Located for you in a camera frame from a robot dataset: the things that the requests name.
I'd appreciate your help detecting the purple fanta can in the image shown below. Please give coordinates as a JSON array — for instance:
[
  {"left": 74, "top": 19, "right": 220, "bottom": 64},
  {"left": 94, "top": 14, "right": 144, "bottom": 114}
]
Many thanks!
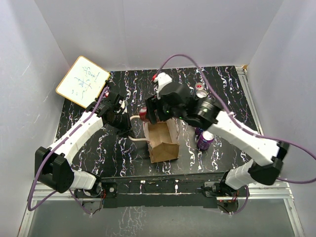
[{"left": 195, "top": 127, "right": 204, "bottom": 136}]

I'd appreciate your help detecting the red soda can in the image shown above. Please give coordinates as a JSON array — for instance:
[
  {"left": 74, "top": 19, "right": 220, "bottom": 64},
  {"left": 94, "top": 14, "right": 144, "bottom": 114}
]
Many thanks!
[{"left": 139, "top": 107, "right": 150, "bottom": 122}]

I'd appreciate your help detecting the small white whiteboard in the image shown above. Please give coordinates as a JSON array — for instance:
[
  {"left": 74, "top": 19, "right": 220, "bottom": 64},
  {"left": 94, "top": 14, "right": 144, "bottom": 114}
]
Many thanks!
[{"left": 56, "top": 56, "right": 110, "bottom": 108}]

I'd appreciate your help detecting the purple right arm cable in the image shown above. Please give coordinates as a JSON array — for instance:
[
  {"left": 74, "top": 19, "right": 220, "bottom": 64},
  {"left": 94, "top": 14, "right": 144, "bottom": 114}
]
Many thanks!
[{"left": 154, "top": 54, "right": 316, "bottom": 218}]

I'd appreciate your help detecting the red-tab soda can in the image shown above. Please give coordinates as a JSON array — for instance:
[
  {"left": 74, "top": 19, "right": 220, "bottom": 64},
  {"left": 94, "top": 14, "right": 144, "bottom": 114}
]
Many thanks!
[{"left": 195, "top": 82, "right": 205, "bottom": 90}]

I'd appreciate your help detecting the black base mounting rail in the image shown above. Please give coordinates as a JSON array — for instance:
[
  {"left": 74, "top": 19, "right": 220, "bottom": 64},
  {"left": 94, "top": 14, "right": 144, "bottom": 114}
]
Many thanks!
[{"left": 81, "top": 170, "right": 250, "bottom": 210}]

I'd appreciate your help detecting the aluminium frame profile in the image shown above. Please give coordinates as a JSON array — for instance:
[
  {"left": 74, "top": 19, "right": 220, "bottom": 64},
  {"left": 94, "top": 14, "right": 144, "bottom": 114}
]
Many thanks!
[{"left": 18, "top": 182, "right": 304, "bottom": 237}]

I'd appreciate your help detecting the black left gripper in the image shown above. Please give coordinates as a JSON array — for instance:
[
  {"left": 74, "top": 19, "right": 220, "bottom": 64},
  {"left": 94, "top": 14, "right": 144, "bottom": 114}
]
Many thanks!
[{"left": 108, "top": 111, "right": 135, "bottom": 139}]

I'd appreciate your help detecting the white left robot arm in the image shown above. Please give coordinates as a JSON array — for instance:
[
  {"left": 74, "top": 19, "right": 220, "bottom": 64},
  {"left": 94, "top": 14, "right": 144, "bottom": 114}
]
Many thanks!
[{"left": 35, "top": 92, "right": 134, "bottom": 197}]

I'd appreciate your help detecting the purple soda can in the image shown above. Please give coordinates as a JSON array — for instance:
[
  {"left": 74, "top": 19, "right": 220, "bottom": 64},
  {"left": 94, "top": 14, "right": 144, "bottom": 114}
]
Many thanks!
[{"left": 197, "top": 131, "right": 214, "bottom": 150}]

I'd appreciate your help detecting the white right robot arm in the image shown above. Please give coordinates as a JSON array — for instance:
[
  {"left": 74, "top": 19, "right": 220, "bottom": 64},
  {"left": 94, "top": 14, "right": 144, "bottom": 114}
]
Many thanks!
[{"left": 146, "top": 73, "right": 289, "bottom": 196}]

